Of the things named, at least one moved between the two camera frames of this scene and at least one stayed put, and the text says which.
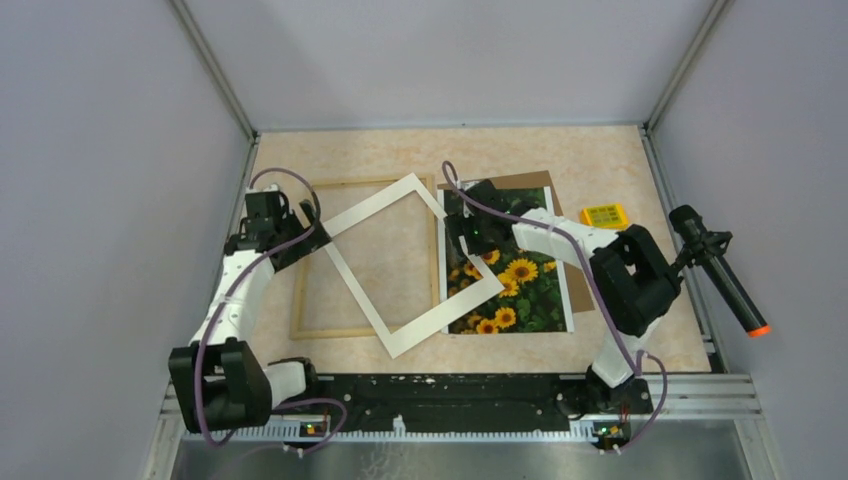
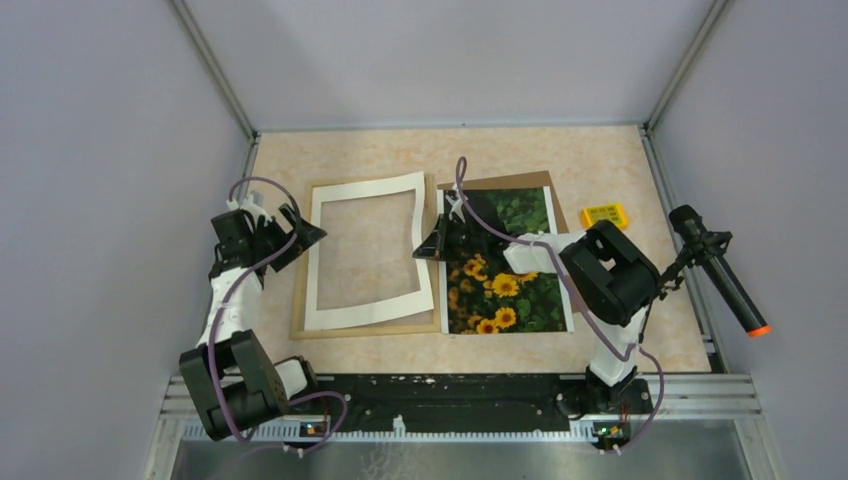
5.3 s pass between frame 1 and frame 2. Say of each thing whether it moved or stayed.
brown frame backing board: stayed
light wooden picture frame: moved
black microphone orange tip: stayed
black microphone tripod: stayed
